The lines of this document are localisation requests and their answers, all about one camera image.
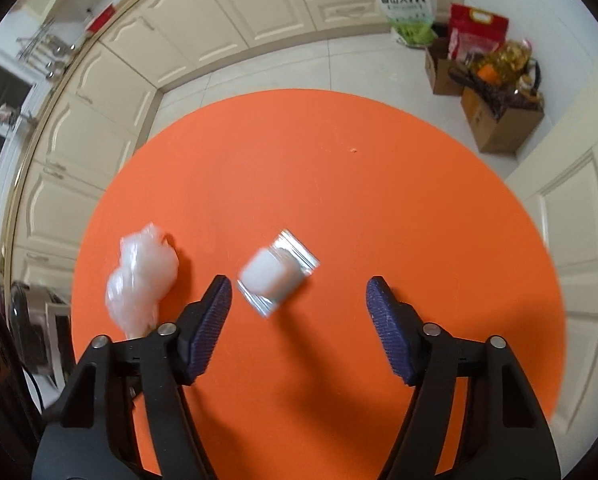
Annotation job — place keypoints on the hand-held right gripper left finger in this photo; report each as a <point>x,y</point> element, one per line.
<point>211,330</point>

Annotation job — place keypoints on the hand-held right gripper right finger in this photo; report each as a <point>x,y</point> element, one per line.
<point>389,330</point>

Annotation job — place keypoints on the clear sachet with white block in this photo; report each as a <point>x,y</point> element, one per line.
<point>274,275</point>

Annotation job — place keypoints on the knotted white plastic bag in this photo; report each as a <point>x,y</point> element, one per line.
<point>141,280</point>

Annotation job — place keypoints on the orange round table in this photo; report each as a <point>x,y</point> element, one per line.
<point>329,185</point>

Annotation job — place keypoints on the black rice cooker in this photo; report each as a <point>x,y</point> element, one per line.
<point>26,320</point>

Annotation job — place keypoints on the white panel door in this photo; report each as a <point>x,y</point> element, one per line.
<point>579,235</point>

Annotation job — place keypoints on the large cardboard box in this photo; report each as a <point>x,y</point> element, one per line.
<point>499,125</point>

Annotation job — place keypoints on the small cardboard box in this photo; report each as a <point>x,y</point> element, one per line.
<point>441,72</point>

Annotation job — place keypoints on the yellow cooking oil bottle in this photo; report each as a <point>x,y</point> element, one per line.
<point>509,62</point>

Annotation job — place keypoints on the small figurine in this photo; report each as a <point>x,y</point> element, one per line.
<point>5,112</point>

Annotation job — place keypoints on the cream lower kitchen cabinets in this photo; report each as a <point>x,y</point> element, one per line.
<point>179,25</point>

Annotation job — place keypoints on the red gift bag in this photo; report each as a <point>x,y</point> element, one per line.
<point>479,25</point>

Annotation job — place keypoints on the kitchen window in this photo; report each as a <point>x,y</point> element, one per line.
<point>1,90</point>

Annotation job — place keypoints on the hanging utensil rack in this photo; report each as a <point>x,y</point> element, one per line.
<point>46,50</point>

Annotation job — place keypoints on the red basin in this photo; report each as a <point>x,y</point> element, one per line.
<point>101,19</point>

